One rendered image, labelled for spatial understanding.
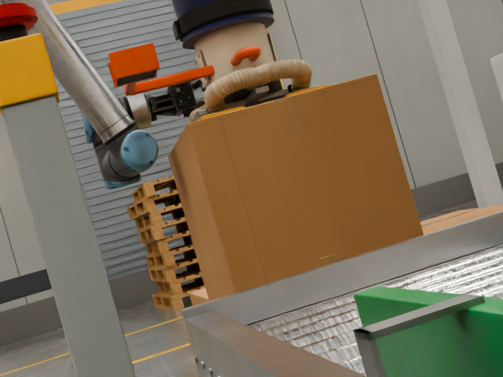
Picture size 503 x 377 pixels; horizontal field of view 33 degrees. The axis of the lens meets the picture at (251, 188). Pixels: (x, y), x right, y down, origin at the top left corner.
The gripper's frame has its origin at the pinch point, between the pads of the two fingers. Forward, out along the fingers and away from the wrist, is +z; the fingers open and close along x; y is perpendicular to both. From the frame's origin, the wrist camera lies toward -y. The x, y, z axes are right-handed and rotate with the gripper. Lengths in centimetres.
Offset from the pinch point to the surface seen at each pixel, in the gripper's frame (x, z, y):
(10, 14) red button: -4, -46, 125
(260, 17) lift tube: 8.1, 5.7, 36.3
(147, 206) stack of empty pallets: -4, 26, -644
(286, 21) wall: 197, 306, -920
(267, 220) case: -35, -10, 56
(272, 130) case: -18, -4, 56
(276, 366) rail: -47, -31, 137
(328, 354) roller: -52, -20, 115
